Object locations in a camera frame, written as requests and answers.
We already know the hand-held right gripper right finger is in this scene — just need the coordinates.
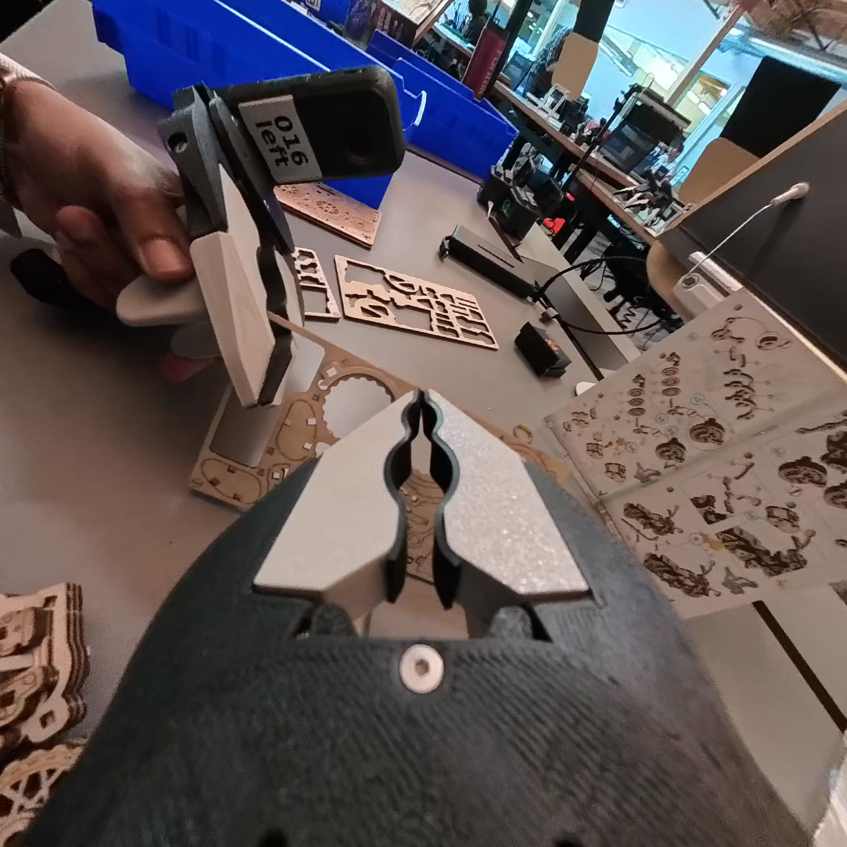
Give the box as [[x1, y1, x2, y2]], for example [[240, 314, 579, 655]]
[[423, 390, 590, 637]]

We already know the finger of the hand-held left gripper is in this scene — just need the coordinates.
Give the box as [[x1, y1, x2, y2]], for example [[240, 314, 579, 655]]
[[191, 230, 277, 407], [218, 165, 307, 406]]

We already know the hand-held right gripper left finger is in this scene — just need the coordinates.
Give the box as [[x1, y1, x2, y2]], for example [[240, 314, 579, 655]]
[[253, 390, 422, 633]]

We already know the wooden sheet with round holes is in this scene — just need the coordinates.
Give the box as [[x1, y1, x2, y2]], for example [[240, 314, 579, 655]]
[[188, 314, 573, 586]]

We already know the wooden motorcycle model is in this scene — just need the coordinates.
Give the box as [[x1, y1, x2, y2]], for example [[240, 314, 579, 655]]
[[0, 582, 90, 841]]

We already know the grey desk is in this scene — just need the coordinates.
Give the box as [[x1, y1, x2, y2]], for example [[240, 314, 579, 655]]
[[0, 0, 847, 847]]

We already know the person's left hand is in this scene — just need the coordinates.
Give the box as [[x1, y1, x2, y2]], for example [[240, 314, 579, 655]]
[[0, 79, 222, 386]]

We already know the wooden sheet with curvy cutouts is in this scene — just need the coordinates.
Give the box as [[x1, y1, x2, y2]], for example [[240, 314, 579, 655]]
[[291, 248, 341, 323]]

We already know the wooden sheet with engraved gears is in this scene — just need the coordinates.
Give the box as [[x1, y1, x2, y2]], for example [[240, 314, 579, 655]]
[[274, 182, 383, 249]]

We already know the black box with red mark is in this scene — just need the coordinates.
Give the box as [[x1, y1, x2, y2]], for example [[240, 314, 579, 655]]
[[515, 322, 571, 379]]

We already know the long wooden sheet with cutouts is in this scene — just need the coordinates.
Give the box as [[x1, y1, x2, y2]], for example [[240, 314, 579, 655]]
[[334, 255, 498, 352]]

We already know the black flat device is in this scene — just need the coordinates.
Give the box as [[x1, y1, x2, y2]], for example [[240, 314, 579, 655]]
[[440, 225, 538, 299]]

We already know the printed instruction booklet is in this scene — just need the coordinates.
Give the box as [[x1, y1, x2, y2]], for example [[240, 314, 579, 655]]
[[544, 291, 847, 619]]

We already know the cluttered wooden workbench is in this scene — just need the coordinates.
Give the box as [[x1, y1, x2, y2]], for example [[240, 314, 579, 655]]
[[493, 79, 686, 242]]

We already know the white rounded stand base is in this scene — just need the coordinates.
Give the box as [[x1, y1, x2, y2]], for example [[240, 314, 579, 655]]
[[674, 251, 746, 312]]

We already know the tan edged panel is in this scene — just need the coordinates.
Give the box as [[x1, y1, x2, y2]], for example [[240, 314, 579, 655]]
[[645, 99, 847, 378]]

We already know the silver bracelet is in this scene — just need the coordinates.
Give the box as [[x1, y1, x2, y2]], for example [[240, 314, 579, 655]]
[[0, 56, 57, 97]]

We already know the black cable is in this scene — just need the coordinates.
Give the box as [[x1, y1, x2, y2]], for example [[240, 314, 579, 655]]
[[529, 255, 663, 335]]

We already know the white cable with plug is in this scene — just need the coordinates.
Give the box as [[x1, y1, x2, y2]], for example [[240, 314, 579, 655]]
[[685, 182, 811, 285]]

